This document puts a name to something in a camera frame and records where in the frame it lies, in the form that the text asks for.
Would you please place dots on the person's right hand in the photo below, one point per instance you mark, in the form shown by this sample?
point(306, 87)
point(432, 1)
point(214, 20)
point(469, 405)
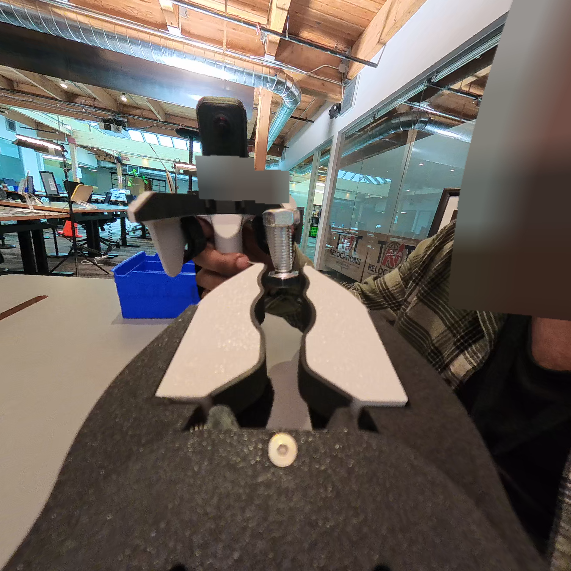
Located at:
point(218, 267)

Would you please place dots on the silver hex bolt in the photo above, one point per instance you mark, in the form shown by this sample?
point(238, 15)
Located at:
point(282, 252)

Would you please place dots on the studio light panel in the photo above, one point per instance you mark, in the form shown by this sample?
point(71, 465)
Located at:
point(185, 166)
point(40, 143)

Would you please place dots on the silver ventilation duct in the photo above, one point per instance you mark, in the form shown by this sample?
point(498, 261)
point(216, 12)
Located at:
point(134, 44)

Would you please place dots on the orange traffic cone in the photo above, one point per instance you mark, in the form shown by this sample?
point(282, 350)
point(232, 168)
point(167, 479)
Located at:
point(72, 229)

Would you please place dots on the desk monitor showing document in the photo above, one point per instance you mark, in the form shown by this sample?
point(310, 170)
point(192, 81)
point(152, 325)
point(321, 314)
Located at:
point(48, 183)

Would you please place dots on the wooden board on tripod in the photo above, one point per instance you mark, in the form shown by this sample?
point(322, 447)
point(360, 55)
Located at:
point(82, 194)

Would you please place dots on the blue divided plastic bin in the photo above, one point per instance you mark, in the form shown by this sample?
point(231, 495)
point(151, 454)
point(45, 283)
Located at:
point(147, 294)

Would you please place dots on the person's plaid shirt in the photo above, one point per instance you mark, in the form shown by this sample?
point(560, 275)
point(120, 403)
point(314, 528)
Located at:
point(446, 339)

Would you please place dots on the long wooden desk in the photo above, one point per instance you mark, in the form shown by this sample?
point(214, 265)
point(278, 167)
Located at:
point(31, 212)

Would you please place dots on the printed cardboard moving box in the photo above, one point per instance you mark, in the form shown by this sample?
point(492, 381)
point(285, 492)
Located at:
point(348, 254)
point(388, 263)

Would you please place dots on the person's black undershirt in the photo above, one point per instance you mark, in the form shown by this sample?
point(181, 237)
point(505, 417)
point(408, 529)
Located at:
point(513, 423)

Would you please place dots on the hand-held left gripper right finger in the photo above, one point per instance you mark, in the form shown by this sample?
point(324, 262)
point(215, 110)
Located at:
point(352, 352)

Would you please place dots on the black wall speaker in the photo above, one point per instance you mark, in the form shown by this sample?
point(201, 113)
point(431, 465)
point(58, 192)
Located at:
point(335, 110)

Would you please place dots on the wooden support post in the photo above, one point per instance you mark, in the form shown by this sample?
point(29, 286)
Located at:
point(263, 129)

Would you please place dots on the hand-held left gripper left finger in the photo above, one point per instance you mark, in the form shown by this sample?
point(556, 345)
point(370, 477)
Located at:
point(214, 348)

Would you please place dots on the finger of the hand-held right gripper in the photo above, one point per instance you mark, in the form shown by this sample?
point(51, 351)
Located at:
point(138, 206)
point(292, 206)

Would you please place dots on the person's neck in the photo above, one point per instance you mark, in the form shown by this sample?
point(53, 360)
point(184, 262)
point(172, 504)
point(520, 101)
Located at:
point(553, 343)

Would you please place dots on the dark framed board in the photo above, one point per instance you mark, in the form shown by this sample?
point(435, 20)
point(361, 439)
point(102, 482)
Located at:
point(446, 209)

